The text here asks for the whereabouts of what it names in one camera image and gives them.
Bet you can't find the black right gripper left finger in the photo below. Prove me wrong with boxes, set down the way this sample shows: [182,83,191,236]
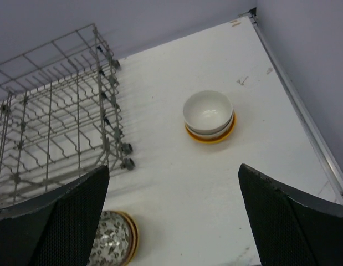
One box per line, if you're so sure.
[0,165,110,265]

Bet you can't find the grey wire dish rack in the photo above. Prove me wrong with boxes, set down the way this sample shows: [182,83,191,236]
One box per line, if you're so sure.
[0,23,135,209]

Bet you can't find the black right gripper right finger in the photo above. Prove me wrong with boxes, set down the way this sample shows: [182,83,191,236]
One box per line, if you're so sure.
[238,163,343,265]

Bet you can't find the yellow teal flower bowl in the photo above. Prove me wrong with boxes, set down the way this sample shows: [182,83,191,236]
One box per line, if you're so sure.
[117,211,140,265]

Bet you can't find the pink patterned bowl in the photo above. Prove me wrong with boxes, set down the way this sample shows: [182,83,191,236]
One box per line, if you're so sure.
[88,211,133,265]

